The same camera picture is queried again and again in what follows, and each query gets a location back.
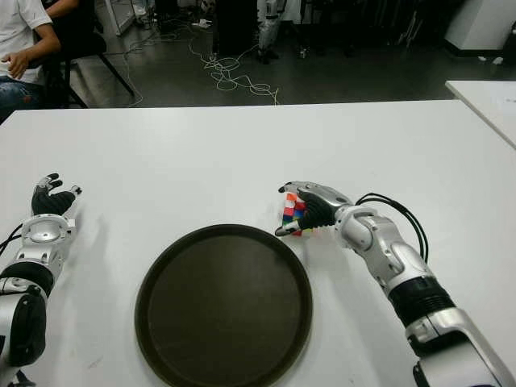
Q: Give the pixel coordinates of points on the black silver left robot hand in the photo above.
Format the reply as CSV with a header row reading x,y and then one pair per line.
x,y
50,201

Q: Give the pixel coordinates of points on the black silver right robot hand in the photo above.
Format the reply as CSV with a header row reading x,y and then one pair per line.
x,y
322,205

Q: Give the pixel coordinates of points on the multicoloured Rubik's cube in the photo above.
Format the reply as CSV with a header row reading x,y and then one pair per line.
x,y
291,207

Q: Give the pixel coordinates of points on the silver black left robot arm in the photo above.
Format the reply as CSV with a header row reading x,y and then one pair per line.
x,y
42,234

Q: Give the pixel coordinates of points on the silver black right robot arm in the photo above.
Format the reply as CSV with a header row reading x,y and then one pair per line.
x,y
395,254

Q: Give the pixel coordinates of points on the dark brown round plate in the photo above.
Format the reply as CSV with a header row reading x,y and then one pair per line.
x,y
221,306

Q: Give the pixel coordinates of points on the black chair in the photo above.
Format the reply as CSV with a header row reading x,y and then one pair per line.
x,y
80,40

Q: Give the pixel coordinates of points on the seated person white shirt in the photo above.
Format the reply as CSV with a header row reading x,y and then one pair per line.
x,y
16,24

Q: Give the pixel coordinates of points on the silver humanoid robot legs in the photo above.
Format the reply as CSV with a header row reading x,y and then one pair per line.
x,y
268,28

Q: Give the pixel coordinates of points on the white side table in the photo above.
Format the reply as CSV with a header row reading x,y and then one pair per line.
x,y
483,96

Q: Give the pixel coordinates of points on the black floor cabinet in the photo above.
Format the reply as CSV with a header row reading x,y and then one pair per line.
x,y
235,24

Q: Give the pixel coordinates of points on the white power strip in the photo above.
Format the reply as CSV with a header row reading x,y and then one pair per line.
x,y
201,24

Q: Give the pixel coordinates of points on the small white floor object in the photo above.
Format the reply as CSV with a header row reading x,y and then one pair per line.
x,y
498,61

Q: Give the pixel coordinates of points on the white cabinet black base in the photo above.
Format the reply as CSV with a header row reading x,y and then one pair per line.
x,y
479,24

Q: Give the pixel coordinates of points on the white frame display cabinet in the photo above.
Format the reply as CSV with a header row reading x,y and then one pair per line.
x,y
123,20

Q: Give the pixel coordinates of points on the white metal folding frame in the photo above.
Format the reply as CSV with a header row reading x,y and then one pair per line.
x,y
409,30

